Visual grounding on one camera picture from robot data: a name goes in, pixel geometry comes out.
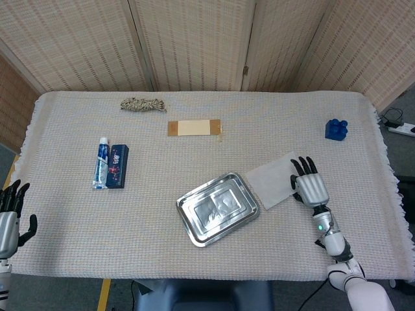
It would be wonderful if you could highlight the white cloth napkin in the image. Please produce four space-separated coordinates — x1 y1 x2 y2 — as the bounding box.
243 150 300 211

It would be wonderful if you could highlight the blue toy building block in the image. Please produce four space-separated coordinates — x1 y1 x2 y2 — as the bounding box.
324 119 349 141

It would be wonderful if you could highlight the toothpaste tube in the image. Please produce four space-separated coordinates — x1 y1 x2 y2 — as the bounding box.
92 136 112 190

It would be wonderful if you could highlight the dark blue toothpaste box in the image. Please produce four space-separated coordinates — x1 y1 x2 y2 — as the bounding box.
106 144 130 189

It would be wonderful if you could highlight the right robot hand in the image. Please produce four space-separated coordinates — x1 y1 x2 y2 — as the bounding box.
289 156 330 208

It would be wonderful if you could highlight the white power strip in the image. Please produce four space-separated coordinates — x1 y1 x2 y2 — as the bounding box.
388 122 415 136

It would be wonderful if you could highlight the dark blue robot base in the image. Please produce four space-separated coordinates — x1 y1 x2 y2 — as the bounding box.
133 279 275 311

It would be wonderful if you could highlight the coiled speckled rope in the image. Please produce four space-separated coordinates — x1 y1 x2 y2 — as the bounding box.
120 98 167 113

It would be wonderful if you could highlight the black object beside table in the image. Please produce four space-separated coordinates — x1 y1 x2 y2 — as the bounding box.
396 176 415 224

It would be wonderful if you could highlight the black cable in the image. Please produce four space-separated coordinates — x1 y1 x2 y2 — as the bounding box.
381 108 405 129

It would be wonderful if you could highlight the stainless steel tray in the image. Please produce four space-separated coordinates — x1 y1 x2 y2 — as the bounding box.
176 172 261 248

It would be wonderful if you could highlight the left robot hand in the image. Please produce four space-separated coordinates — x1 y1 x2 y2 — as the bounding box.
0 179 38 259

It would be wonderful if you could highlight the white woven tablecloth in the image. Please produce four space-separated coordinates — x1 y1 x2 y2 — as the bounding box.
11 91 414 281

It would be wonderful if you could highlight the woven folding screen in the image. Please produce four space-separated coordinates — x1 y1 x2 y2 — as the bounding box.
0 0 415 153

